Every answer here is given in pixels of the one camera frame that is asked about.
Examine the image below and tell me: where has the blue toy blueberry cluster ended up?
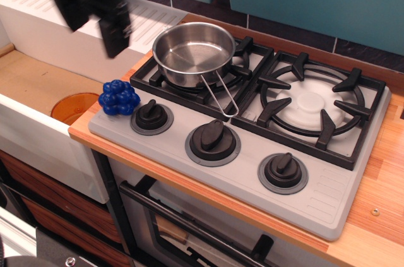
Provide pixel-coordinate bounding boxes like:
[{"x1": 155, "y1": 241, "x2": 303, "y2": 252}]
[{"x1": 98, "y1": 80, "x2": 141, "y2": 116}]

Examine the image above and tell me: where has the stainless steel pan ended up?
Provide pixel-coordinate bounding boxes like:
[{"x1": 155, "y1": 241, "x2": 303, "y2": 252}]
[{"x1": 152, "y1": 22, "x2": 239, "y2": 118}]

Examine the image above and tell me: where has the black left stove knob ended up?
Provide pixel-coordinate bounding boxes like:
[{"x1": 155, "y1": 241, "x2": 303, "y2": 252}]
[{"x1": 130, "y1": 99, "x2": 174, "y2": 136}]

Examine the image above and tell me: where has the black stove knob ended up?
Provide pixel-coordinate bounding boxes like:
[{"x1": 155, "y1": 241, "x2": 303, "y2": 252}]
[
  {"x1": 130, "y1": 99, "x2": 174, "y2": 136},
  {"x1": 185, "y1": 119, "x2": 241, "y2": 167},
  {"x1": 258, "y1": 152, "x2": 309, "y2": 195}
]

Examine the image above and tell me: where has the black middle stove knob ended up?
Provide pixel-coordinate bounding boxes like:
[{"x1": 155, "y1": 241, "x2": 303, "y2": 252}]
[{"x1": 185, "y1": 119, "x2": 241, "y2": 167}]

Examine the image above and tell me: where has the grey toy stove top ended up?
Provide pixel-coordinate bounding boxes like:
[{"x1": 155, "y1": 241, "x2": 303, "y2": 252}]
[{"x1": 87, "y1": 23, "x2": 393, "y2": 242}]

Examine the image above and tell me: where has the black right stove knob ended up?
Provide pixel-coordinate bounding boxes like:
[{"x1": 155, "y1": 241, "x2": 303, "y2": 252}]
[{"x1": 258, "y1": 152, "x2": 309, "y2": 195}]

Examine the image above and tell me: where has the white toy sink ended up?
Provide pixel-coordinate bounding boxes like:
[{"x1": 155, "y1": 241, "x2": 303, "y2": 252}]
[{"x1": 1, "y1": 0, "x2": 186, "y2": 203}]

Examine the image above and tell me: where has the orange plastic cup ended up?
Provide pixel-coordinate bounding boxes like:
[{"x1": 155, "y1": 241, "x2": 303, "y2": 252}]
[{"x1": 50, "y1": 93, "x2": 99, "y2": 125}]

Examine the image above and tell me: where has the black left burner grate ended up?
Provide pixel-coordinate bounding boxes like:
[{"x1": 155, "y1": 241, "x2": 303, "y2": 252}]
[{"x1": 129, "y1": 37, "x2": 274, "y2": 121}]

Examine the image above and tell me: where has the black burner grate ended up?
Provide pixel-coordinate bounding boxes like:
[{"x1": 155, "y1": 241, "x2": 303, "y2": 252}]
[
  {"x1": 129, "y1": 37, "x2": 274, "y2": 121},
  {"x1": 232, "y1": 52, "x2": 391, "y2": 170}
]

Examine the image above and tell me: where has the wooden drawer front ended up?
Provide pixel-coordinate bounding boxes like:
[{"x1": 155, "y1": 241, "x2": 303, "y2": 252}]
[{"x1": 1, "y1": 152, "x2": 134, "y2": 266}]

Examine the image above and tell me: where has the toy oven door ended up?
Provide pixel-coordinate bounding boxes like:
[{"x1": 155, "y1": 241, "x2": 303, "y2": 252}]
[{"x1": 118, "y1": 178, "x2": 304, "y2": 267}]

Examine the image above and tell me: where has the black right burner grate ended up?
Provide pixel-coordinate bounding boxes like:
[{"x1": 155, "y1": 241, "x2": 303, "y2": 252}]
[{"x1": 232, "y1": 52, "x2": 391, "y2": 170}]

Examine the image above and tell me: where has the black oven door handle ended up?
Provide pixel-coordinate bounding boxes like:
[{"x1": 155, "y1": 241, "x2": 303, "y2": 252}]
[{"x1": 119, "y1": 175, "x2": 273, "y2": 266}]

